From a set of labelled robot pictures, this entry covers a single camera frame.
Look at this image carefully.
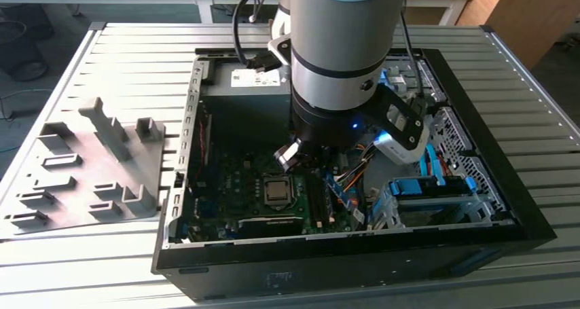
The RAM stick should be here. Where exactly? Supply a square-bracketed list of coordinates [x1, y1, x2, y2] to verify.
[323, 172, 359, 215]

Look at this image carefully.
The black RAM slot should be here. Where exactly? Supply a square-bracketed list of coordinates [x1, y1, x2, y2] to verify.
[309, 175, 327, 228]

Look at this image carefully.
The grey power supply unit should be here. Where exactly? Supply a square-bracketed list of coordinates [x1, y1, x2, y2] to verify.
[201, 61, 293, 147]

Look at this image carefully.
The silver CPU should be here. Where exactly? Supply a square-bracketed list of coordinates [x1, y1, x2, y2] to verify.
[264, 179, 291, 201]

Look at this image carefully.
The hard disk in blue carrier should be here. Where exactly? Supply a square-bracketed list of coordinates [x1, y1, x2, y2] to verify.
[388, 176, 477, 200]

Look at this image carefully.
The CPU socket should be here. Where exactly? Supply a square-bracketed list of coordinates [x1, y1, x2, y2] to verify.
[259, 172, 299, 212]

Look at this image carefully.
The green motherboard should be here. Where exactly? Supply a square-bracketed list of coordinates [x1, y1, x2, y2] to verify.
[188, 145, 364, 242]

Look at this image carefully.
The grey metal drive cage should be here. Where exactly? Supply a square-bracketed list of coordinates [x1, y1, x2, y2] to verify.
[384, 56, 451, 120]

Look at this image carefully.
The black graphics card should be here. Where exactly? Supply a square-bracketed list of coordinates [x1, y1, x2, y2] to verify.
[237, 213, 305, 239]

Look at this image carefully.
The grey metal disk cage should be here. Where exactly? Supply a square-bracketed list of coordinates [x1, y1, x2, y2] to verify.
[367, 179, 507, 231]

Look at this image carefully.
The black PC case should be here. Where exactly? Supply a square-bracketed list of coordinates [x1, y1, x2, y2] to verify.
[148, 47, 559, 303]

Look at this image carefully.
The grey parts rack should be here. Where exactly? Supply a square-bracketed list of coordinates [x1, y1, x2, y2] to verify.
[0, 96, 168, 237]

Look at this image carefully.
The wooden cabinet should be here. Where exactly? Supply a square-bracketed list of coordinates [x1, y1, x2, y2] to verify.
[457, 0, 580, 71]

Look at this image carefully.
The black wire bundle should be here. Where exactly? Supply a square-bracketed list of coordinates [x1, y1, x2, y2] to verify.
[337, 142, 380, 187]

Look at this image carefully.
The black camera bracket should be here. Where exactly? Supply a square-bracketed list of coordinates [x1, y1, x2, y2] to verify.
[361, 84, 432, 151]

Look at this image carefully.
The orange data wire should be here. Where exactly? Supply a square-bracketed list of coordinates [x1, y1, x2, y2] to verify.
[339, 171, 367, 206]

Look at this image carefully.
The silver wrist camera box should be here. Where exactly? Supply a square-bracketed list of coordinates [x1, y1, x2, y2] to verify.
[375, 132, 431, 166]

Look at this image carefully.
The thick black camera cable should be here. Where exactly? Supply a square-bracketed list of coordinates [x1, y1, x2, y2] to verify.
[232, 0, 283, 75]

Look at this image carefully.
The blue flat data wire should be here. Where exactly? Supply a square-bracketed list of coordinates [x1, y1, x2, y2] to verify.
[420, 144, 448, 188]

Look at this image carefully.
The thin cable with white plug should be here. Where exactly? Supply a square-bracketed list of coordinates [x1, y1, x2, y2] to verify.
[248, 0, 273, 22]

